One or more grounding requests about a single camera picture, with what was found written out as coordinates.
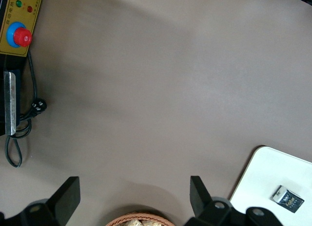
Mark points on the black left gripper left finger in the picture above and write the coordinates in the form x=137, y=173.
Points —
x=65, y=199

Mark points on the round brown wicker basket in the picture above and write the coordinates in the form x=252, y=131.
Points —
x=114, y=220

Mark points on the beige crispy snack packet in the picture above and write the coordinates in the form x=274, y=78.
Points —
x=132, y=223
x=151, y=223

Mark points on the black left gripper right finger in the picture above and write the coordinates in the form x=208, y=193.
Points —
x=202, y=204

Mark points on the yellow emergency-stop control box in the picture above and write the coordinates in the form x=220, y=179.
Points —
x=22, y=19

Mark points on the small black snack box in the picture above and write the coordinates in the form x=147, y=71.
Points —
x=288, y=200

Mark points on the cream plastic tray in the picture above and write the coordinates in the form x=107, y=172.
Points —
x=268, y=175

